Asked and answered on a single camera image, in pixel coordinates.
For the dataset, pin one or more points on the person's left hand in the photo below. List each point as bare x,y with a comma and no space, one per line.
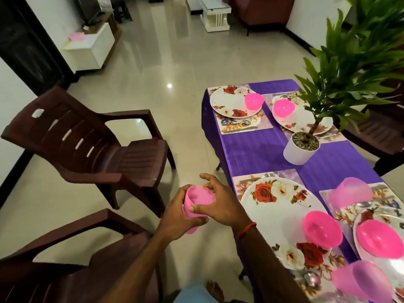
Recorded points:
173,217

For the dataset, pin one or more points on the person's right hand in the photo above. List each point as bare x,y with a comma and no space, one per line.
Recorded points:
227,208

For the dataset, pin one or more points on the white floral plate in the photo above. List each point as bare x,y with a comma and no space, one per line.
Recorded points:
302,120
394,268
278,211
230,101

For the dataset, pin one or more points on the steel spoon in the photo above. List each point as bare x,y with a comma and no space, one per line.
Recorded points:
311,278
237,121

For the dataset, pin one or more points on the pink plastic bowl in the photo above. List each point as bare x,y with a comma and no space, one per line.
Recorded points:
254,101
379,238
322,229

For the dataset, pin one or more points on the person's left forearm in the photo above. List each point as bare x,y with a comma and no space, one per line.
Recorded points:
136,274

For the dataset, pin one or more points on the person's right forearm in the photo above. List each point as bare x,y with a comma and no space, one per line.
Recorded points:
274,271

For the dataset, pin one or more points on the purple tablecloth table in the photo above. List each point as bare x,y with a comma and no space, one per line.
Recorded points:
259,151

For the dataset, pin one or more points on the person's teal t-shirt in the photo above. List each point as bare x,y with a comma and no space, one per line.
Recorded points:
192,294

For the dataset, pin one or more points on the person's left foot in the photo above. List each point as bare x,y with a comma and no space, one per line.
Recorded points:
216,291

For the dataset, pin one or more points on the red wrist thread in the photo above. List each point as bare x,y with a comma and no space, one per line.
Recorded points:
246,230

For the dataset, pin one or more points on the green plant in white pot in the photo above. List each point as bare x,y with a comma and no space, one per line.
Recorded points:
300,151

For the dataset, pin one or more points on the white low cabinet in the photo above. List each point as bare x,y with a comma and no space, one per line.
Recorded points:
91,50

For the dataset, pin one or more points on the white small table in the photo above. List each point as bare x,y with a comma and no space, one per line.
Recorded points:
216,14

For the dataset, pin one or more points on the brown armchair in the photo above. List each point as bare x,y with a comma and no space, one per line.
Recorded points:
265,9

